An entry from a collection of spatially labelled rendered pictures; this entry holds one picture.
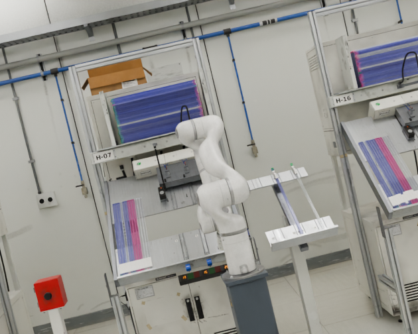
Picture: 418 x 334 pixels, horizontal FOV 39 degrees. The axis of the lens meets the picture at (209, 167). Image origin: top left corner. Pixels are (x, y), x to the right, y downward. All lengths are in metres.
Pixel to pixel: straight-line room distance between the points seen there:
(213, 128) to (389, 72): 1.33
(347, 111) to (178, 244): 1.39
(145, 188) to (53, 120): 1.80
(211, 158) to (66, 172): 2.56
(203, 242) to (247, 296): 0.62
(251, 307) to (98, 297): 2.71
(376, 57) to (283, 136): 1.60
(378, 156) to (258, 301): 1.25
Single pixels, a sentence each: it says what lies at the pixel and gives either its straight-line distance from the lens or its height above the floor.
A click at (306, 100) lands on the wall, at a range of 5.03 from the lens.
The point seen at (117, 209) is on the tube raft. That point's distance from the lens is 3.32.
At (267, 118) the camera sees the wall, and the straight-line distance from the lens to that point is 4.96.
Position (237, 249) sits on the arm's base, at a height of 0.82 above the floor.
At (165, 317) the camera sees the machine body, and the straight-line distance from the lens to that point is 3.40.
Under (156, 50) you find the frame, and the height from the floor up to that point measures 1.87.
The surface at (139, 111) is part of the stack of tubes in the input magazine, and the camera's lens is 3.40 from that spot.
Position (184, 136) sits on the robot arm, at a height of 1.34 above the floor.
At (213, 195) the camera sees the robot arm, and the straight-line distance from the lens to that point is 2.47.
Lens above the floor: 1.33
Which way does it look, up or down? 3 degrees down
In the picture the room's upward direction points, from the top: 13 degrees counter-clockwise
